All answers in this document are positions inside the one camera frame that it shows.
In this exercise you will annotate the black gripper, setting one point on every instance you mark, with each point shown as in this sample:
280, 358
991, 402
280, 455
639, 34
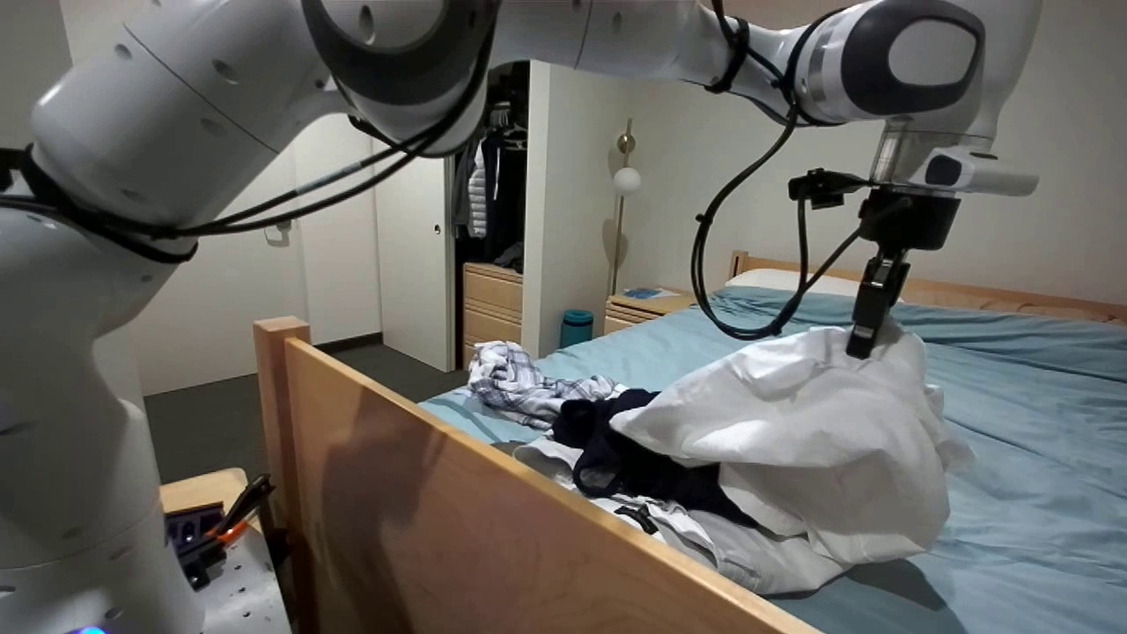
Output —
877, 295

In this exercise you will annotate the white shirt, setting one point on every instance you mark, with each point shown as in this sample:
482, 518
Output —
800, 385

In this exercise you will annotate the navy blue garment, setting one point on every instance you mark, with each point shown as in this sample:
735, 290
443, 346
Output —
615, 464

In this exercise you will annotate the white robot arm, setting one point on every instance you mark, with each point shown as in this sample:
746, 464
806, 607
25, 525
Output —
139, 158

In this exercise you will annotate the hanging clothes in closet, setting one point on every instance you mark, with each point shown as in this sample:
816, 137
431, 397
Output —
492, 202

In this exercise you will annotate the white pillow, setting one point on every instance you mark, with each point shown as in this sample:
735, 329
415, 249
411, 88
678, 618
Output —
788, 280

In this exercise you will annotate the light blue bed sheet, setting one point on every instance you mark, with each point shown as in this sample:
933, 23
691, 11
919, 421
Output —
966, 478

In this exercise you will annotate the wooden nightstand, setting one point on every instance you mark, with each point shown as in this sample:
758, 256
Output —
626, 311

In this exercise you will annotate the globe floor lamp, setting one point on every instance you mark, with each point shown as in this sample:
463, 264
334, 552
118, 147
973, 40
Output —
626, 180

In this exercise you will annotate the white trousers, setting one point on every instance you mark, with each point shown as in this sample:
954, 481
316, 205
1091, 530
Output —
816, 508

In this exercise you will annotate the teal container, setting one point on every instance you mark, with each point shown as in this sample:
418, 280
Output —
576, 327

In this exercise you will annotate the wooden dresser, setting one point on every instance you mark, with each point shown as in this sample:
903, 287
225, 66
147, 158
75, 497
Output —
492, 308

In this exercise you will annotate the striped white garment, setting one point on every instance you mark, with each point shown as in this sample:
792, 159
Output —
509, 383

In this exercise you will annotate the white wardrobe door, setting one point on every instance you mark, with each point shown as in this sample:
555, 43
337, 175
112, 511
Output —
199, 327

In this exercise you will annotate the wooden box with tools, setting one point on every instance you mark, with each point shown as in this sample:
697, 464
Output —
205, 515

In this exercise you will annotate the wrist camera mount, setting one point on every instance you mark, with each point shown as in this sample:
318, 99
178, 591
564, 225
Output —
919, 214

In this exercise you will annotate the wooden bed frame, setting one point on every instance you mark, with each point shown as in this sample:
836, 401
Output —
415, 518

